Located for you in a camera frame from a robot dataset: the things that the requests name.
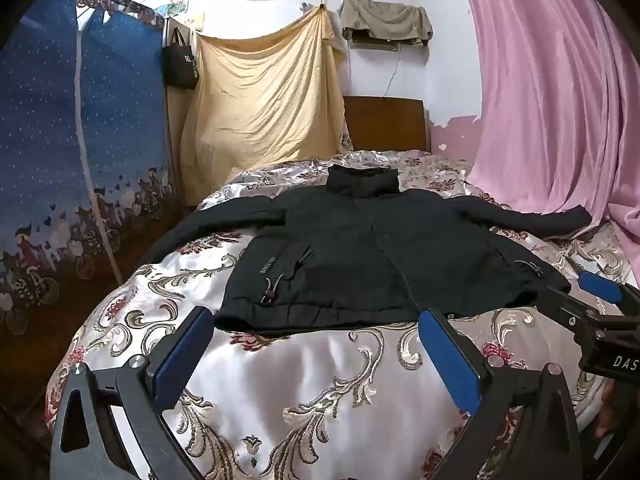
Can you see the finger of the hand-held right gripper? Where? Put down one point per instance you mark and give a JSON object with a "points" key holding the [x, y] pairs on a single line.
{"points": [[570, 310], [599, 286]]}

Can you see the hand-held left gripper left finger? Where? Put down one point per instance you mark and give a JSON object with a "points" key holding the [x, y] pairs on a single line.
{"points": [[182, 355]]}

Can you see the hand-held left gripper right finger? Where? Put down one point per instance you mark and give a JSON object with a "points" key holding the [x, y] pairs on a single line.
{"points": [[450, 360]]}

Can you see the black jacket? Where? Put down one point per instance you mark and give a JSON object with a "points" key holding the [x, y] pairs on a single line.
{"points": [[350, 260]]}

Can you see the person's right hand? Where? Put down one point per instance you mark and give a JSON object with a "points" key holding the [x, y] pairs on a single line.
{"points": [[607, 410]]}

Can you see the floral satin bedspread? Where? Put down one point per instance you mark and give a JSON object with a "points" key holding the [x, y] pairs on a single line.
{"points": [[300, 385]]}

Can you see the pink curtain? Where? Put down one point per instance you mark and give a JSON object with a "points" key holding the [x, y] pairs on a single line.
{"points": [[550, 110]]}

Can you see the blue printed wardrobe cover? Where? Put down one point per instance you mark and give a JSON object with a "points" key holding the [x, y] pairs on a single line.
{"points": [[50, 160]]}

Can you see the wooden headboard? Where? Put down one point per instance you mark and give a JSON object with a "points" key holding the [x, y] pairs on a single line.
{"points": [[385, 125]]}

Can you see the yellow hanging sheet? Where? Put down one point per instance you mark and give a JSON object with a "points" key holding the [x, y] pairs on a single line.
{"points": [[260, 110]]}

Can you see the black tote bag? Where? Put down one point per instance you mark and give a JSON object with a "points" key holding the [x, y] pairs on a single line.
{"points": [[179, 66]]}

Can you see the khaki cloth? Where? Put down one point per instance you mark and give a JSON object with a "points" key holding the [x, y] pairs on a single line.
{"points": [[385, 19]]}

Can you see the wall poster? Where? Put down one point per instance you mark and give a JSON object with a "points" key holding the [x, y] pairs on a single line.
{"points": [[179, 1]]}

